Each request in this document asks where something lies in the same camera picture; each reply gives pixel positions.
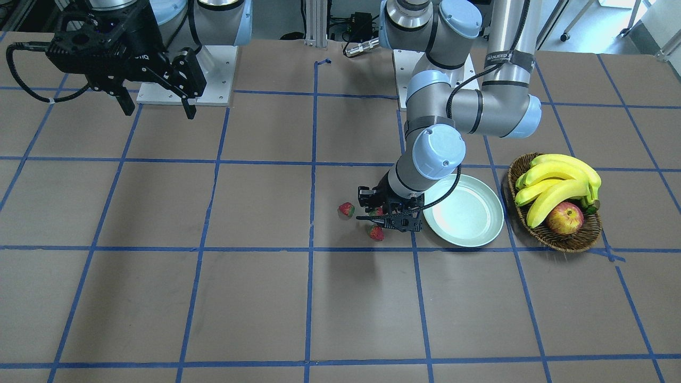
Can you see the yellow banana bunch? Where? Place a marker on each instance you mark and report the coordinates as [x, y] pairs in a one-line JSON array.
[[541, 182]]

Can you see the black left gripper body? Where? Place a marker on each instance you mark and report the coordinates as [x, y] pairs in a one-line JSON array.
[[366, 196]]

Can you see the red apple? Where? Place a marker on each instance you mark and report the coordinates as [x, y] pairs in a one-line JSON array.
[[565, 219]]

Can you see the aluminium profile post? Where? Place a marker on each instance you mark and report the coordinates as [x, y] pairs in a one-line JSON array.
[[316, 20]]

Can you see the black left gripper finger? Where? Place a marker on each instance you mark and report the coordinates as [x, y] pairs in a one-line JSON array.
[[379, 220], [368, 197]]

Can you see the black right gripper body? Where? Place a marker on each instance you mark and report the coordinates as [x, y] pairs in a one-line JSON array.
[[142, 43]]

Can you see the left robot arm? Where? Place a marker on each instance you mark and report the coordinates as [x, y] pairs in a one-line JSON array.
[[440, 107]]

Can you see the red strawberry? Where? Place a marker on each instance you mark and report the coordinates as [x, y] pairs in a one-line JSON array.
[[375, 232], [347, 209], [378, 211]]

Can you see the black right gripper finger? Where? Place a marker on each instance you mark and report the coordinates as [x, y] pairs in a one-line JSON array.
[[121, 94], [182, 75]]

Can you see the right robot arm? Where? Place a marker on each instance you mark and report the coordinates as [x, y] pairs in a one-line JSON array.
[[215, 29]]

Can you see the light green plate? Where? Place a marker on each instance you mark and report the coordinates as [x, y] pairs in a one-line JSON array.
[[471, 216]]

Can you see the wicker basket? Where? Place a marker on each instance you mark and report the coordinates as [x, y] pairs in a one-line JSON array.
[[580, 241]]

